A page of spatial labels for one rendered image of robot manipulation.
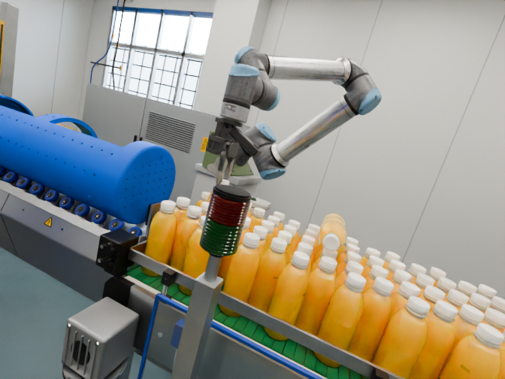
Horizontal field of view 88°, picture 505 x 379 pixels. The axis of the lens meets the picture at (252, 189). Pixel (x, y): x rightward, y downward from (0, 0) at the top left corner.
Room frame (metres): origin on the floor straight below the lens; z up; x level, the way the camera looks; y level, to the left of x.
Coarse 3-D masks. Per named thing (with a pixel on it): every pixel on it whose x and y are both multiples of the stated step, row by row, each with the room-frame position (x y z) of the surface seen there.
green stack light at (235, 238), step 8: (208, 224) 0.38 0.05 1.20; (216, 224) 0.37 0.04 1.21; (208, 232) 0.38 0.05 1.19; (216, 232) 0.37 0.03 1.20; (224, 232) 0.37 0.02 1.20; (232, 232) 0.38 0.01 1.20; (240, 232) 0.39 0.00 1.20; (200, 240) 0.39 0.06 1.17; (208, 240) 0.38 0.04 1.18; (216, 240) 0.37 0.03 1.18; (224, 240) 0.37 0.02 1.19; (232, 240) 0.38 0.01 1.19; (208, 248) 0.37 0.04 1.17; (216, 248) 0.37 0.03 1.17; (224, 248) 0.37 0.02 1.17; (232, 248) 0.38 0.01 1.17
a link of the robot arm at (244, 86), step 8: (240, 64) 0.82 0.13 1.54; (232, 72) 0.83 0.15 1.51; (240, 72) 0.82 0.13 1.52; (248, 72) 0.82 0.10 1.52; (256, 72) 0.84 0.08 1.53; (232, 80) 0.82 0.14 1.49; (240, 80) 0.82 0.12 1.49; (248, 80) 0.82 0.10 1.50; (256, 80) 0.85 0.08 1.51; (232, 88) 0.82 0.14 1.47; (240, 88) 0.82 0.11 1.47; (248, 88) 0.83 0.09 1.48; (256, 88) 0.85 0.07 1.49; (224, 96) 0.84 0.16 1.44; (232, 96) 0.82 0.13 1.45; (240, 96) 0.82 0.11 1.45; (248, 96) 0.83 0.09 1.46; (256, 96) 0.87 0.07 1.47; (240, 104) 0.82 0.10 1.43; (248, 104) 0.84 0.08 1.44
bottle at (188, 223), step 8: (192, 216) 0.70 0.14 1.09; (200, 216) 0.71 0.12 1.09; (184, 224) 0.68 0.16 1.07; (192, 224) 0.69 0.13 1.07; (184, 232) 0.68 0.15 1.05; (176, 240) 0.69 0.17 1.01; (184, 240) 0.68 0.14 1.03; (176, 248) 0.68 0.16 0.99; (184, 248) 0.68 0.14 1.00; (176, 256) 0.68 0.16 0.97; (184, 256) 0.68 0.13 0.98; (176, 264) 0.68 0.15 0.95
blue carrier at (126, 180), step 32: (0, 96) 1.09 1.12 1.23; (0, 128) 0.91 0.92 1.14; (32, 128) 0.88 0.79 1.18; (64, 128) 0.88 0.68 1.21; (0, 160) 0.92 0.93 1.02; (32, 160) 0.84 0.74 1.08; (64, 160) 0.80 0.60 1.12; (96, 160) 0.78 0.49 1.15; (128, 160) 0.77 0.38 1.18; (160, 160) 0.90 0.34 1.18; (64, 192) 0.84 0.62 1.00; (96, 192) 0.76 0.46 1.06; (128, 192) 0.78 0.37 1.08; (160, 192) 0.93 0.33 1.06
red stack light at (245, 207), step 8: (216, 200) 0.38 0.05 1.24; (224, 200) 0.37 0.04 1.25; (208, 208) 0.39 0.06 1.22; (216, 208) 0.37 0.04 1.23; (224, 208) 0.37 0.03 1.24; (232, 208) 0.37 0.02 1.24; (240, 208) 0.38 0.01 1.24; (248, 208) 0.40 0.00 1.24; (208, 216) 0.38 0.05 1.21; (216, 216) 0.37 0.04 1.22; (224, 216) 0.37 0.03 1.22; (232, 216) 0.37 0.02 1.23; (240, 216) 0.38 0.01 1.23; (224, 224) 0.37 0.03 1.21; (232, 224) 0.37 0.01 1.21; (240, 224) 0.38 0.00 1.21
